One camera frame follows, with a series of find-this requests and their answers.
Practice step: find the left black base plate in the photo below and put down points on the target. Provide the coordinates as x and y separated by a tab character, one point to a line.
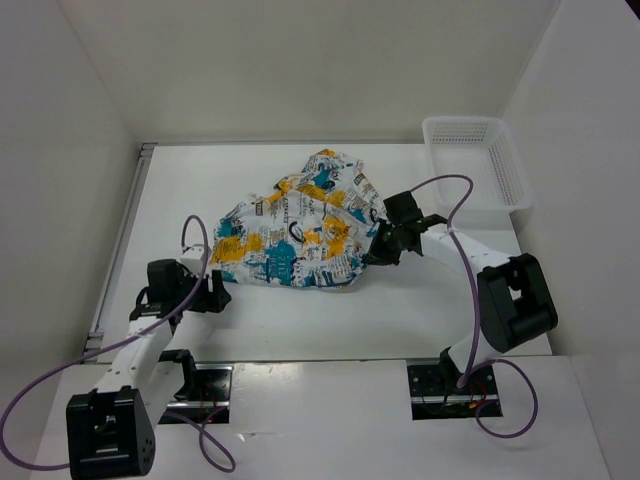
208	400

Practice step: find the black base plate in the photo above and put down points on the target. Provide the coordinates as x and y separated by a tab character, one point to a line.
208	400
432	399

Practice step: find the white teal yellow patterned shorts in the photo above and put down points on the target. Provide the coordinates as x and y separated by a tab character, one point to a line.
313	231

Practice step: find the white perforated plastic basket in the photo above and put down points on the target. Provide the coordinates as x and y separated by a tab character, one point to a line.
482	149

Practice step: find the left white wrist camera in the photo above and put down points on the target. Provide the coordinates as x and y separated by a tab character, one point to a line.
195	258

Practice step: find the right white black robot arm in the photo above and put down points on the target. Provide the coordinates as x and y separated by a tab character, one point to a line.
512	304

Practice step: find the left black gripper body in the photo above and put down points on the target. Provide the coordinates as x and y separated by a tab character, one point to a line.
188	281

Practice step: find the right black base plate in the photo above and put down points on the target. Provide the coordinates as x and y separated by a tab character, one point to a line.
432	399

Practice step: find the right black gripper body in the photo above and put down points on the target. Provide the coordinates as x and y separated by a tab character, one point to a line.
396	228

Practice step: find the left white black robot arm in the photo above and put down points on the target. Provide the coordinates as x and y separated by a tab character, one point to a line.
111	428

